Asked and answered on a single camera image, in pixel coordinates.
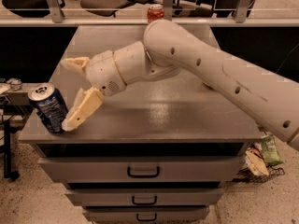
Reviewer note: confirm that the green snack bag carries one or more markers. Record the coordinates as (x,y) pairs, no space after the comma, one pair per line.
(270,153)

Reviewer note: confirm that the black office chair seat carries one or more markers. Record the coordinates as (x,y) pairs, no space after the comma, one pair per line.
(105,8)

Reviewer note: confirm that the grey drawer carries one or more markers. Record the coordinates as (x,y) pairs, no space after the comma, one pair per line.
(143,197)
(146,214)
(141,169)

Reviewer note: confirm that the grey metal railing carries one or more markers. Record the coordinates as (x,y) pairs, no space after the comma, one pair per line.
(264,12)

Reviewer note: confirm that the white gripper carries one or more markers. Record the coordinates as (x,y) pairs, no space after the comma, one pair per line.
(103,72)

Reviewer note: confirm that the blue pepsi can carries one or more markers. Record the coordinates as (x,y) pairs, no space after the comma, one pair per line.
(49,104)

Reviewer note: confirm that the bottom grey drawer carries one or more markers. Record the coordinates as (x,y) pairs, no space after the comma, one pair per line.
(146,214)

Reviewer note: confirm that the dark round chair base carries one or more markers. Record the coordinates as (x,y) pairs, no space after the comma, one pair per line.
(27,8)

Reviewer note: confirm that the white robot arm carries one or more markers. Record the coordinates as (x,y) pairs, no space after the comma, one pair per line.
(166,47)

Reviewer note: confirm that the top grey drawer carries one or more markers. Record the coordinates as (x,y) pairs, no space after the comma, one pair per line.
(141,169)

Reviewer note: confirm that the grey drawer cabinet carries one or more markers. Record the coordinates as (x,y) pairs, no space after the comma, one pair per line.
(175,117)

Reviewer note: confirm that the middle grey drawer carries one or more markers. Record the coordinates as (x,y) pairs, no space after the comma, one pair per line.
(143,197)

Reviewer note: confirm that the black wire basket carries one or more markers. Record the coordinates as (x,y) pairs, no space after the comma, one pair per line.
(248,177)

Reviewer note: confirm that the tan snack packet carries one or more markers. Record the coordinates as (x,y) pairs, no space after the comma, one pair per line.
(256,164)

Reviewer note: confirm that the small clear bowl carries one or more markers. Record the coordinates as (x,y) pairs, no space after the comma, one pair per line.
(14,84)

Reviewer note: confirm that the red coca-cola can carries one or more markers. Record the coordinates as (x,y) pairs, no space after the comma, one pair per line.
(155,12)

